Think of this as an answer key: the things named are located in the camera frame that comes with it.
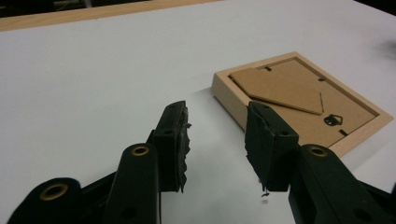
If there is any wooden picture frame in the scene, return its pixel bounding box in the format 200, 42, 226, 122
211, 50, 394, 158

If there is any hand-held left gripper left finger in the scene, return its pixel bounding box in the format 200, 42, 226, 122
148, 100, 192, 193

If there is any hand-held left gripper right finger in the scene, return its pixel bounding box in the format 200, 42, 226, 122
244, 101, 300, 198

